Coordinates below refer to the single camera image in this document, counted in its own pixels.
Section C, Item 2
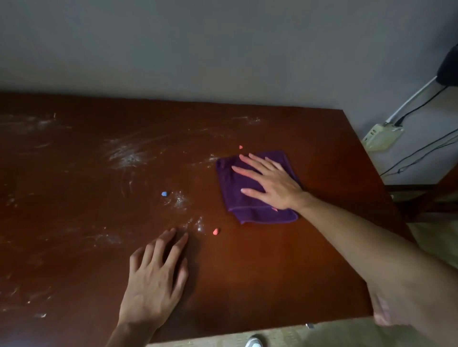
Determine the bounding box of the person's left hand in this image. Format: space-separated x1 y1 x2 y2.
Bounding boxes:
118 228 190 326

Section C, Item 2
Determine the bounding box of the person's right hand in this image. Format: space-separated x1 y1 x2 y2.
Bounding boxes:
231 153 309 212

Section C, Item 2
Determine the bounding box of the purple cloth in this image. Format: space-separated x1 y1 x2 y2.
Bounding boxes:
216 150 303 225

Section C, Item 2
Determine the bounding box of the person's right forearm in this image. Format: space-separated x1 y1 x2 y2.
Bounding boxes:
296 192 458 347

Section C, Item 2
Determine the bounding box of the person's left forearm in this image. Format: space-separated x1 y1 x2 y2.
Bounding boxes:
105 321 164 347

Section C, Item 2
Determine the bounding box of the cream power strip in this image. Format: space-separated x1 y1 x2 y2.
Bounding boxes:
361 123 405 152

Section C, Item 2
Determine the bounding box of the black rounded object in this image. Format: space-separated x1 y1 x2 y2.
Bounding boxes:
437 45 458 87

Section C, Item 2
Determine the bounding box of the thin black cable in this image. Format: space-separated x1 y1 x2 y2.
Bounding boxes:
380 129 458 177

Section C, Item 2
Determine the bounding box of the white cable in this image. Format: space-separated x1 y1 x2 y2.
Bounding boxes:
385 75 438 125

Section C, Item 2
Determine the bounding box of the dark wooden chair frame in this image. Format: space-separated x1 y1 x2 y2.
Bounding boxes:
385 172 458 223

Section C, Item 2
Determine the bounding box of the thick black cable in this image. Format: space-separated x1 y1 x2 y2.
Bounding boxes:
394 84 448 127

